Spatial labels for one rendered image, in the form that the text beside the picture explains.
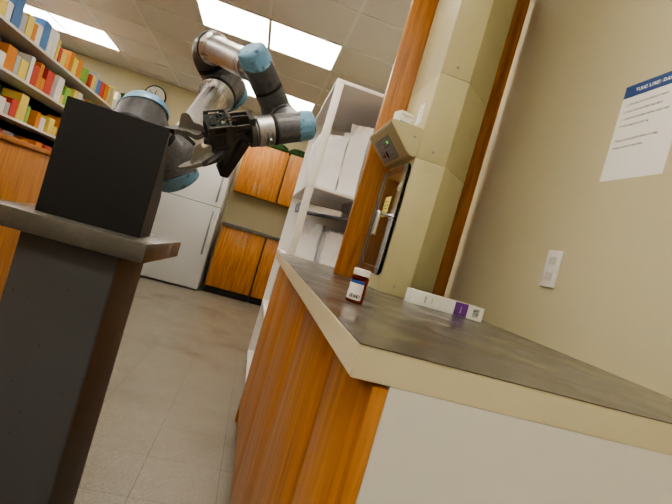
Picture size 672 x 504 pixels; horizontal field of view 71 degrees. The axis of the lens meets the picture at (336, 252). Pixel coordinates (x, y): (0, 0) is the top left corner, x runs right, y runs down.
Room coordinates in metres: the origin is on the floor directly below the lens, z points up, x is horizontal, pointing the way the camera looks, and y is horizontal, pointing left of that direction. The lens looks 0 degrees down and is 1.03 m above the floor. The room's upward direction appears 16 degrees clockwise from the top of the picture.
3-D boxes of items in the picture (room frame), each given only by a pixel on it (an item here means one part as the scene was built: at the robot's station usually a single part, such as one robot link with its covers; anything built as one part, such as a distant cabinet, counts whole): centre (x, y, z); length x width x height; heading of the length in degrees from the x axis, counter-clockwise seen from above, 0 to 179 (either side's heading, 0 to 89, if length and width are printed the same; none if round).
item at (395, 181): (1.76, -0.13, 1.19); 0.30 x 0.01 x 0.40; 10
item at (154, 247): (1.06, 0.54, 0.92); 0.32 x 0.32 x 0.04; 7
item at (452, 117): (1.78, -0.26, 1.32); 0.32 x 0.25 x 0.77; 10
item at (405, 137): (1.75, -0.09, 1.46); 0.32 x 0.12 x 0.10; 10
